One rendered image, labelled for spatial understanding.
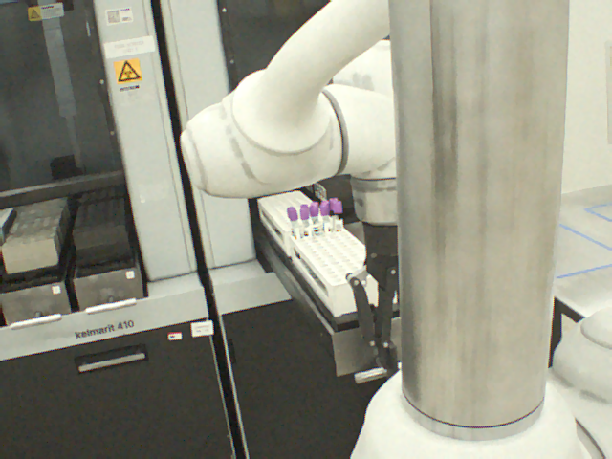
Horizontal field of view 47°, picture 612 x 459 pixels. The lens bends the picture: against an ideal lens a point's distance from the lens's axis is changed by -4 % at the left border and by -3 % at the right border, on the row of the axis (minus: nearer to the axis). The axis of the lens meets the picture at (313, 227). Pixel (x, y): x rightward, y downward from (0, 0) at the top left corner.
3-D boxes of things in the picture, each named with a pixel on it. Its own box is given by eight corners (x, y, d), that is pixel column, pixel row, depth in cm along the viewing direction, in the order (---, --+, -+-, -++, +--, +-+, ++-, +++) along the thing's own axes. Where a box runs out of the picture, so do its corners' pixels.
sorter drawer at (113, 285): (92, 229, 209) (85, 200, 206) (138, 220, 212) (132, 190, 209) (78, 319, 141) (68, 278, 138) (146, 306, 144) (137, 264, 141)
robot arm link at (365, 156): (400, 156, 94) (309, 177, 89) (386, 36, 89) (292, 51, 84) (448, 167, 84) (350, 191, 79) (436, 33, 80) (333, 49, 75)
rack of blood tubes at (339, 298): (292, 265, 135) (287, 233, 134) (342, 254, 137) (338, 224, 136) (337, 324, 108) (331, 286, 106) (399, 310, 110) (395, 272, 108)
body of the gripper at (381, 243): (412, 203, 93) (418, 270, 95) (350, 215, 91) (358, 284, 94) (436, 216, 86) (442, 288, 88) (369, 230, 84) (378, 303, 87)
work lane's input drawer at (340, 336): (254, 250, 170) (248, 213, 167) (311, 238, 173) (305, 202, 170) (344, 391, 102) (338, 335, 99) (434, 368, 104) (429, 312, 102)
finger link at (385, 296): (400, 267, 88) (388, 267, 88) (391, 351, 91) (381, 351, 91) (388, 257, 92) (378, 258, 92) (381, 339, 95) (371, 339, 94)
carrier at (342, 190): (373, 200, 165) (370, 175, 164) (376, 202, 164) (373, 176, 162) (325, 209, 163) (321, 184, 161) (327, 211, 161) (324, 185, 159)
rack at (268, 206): (260, 224, 165) (256, 198, 163) (302, 216, 167) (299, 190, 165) (289, 262, 137) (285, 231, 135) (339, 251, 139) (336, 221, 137)
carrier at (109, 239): (131, 248, 154) (125, 222, 152) (131, 251, 152) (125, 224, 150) (77, 258, 152) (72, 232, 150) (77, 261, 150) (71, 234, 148)
